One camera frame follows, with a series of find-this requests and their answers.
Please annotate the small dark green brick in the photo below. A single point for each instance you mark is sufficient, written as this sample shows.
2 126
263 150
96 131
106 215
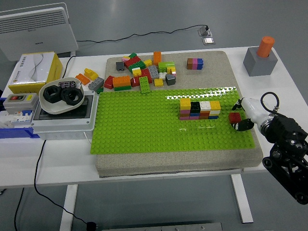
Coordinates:
99 90

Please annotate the brown toy brick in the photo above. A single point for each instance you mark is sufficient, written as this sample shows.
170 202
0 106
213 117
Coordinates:
190 64

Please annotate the blue plastic bin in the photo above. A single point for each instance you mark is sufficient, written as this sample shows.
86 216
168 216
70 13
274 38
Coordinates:
14 132

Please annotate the orange wall brick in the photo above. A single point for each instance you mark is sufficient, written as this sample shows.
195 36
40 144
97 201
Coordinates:
204 112

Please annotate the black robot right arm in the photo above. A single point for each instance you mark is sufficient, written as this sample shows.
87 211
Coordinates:
286 130

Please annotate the white blue circuit breaker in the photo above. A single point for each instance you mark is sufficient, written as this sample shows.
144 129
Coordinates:
20 118

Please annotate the long light grey brick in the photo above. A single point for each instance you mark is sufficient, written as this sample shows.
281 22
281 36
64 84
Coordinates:
96 84

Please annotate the brown wall brick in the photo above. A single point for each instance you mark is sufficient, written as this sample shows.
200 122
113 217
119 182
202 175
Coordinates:
184 115

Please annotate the black toy brick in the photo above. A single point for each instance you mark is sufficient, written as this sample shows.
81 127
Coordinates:
195 107

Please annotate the small yellow white brick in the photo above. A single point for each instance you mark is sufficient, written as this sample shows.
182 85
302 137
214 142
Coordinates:
171 71
137 71

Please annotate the yellow sloped brick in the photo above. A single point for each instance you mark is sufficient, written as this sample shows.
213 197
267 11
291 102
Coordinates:
91 73

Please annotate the magenta wall brick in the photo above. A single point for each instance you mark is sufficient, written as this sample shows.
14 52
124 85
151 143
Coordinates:
184 118

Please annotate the flat orange toy brick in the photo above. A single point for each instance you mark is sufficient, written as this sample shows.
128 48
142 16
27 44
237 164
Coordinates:
82 79

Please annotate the closed metal floor socket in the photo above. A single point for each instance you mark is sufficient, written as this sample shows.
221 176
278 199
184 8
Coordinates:
208 41

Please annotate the small white toy brick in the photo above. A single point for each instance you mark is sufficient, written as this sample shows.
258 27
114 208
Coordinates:
162 76

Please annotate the white square toy brick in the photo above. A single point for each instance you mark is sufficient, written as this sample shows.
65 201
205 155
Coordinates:
205 105

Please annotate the flat dark green brick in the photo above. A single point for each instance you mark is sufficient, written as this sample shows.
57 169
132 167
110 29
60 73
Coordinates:
122 88

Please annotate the long dark green brick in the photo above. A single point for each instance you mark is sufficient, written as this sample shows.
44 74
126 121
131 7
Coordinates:
138 65

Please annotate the pink wall brick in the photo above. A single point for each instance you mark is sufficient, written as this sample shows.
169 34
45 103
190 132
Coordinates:
184 111

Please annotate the yellow square toy brick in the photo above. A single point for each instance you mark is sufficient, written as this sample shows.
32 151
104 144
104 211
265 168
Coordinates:
185 103
214 105

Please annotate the long orange toy brick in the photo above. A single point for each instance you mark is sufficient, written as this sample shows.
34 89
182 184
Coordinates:
121 81

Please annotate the long red toy brick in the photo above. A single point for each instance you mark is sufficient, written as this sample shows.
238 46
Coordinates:
132 62

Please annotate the white table leg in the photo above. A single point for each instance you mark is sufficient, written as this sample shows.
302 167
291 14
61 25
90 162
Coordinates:
241 199
68 209

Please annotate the grey-brown foam mat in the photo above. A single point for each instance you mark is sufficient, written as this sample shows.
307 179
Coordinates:
168 163

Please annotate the white wall brick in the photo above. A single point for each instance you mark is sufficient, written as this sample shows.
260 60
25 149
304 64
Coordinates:
214 112

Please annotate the green studded baseplate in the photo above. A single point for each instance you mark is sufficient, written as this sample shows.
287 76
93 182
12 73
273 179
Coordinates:
144 120

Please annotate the pink toy brick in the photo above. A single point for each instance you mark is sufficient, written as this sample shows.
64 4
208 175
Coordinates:
194 64

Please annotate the orange cylinder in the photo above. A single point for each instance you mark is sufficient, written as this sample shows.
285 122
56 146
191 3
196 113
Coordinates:
265 45

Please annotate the grey cube block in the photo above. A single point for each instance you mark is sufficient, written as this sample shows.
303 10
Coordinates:
260 65

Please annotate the dark grey sloped brick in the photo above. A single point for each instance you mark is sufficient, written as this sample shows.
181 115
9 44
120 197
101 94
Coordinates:
120 66
170 80

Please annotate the blue yellow wall brick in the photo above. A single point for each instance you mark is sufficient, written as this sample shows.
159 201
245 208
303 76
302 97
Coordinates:
213 117

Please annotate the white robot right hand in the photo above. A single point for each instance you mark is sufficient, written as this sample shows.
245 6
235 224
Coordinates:
252 108

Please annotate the red square toy brick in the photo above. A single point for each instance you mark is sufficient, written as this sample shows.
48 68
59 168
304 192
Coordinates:
234 118

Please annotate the open metal floor socket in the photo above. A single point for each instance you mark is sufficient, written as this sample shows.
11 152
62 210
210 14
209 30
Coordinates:
204 31

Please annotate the small purple black part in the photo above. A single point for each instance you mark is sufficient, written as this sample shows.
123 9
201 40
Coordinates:
67 84

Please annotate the yellow white tissue box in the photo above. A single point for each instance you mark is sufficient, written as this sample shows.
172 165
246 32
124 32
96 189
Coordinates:
31 69

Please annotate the tall orange toy brick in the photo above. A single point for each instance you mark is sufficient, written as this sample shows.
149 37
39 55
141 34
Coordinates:
157 57

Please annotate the large lime green brick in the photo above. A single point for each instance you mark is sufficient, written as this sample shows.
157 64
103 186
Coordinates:
166 65

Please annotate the white electrical junction box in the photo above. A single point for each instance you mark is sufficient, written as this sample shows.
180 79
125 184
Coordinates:
65 125

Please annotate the grey push-button switch box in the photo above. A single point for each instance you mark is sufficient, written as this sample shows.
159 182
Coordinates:
20 101

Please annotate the red sloped brick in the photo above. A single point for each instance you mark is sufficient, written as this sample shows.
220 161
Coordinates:
108 82

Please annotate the white bowl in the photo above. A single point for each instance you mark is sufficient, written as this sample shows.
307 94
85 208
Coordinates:
55 108

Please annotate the small green toy brick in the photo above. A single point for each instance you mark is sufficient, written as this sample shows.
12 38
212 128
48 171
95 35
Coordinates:
132 55

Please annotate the white panel heater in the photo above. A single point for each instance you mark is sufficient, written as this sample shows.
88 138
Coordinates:
36 31

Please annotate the red wall brick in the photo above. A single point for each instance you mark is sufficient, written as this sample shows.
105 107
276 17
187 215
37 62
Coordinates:
204 116

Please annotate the black plug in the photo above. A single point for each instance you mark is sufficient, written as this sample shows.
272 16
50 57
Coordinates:
92 225

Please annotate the large black hex nut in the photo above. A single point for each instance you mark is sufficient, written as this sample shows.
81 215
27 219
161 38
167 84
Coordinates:
78 96
47 95

